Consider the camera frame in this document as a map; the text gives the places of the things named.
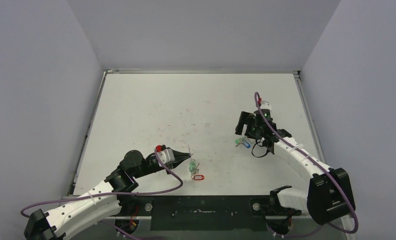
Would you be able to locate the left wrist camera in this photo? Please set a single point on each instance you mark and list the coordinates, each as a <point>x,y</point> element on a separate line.
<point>165,155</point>

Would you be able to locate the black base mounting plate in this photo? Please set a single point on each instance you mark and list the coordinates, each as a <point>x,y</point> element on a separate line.
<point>206,212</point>

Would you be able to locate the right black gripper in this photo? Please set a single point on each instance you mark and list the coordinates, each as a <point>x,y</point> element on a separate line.
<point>245,121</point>

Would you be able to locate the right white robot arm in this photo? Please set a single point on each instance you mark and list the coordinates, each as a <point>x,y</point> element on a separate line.
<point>329,194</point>

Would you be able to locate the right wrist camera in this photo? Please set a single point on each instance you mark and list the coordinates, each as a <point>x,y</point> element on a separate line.
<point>265,106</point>

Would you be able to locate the key with green tag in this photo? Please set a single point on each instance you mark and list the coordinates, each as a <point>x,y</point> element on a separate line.
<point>239,141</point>
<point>193,167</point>

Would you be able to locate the key with blue tag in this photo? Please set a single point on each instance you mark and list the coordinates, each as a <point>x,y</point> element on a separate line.
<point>246,143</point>

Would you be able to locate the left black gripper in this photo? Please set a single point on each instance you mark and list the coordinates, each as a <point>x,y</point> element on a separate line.
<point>180,157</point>

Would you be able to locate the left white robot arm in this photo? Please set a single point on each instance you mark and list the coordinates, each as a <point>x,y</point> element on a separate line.
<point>105,199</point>

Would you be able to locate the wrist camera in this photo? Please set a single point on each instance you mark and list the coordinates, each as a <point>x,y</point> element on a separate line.
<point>165,155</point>
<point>265,106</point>

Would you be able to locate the key with red tag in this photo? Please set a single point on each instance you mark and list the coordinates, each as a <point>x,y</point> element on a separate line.
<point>198,177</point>

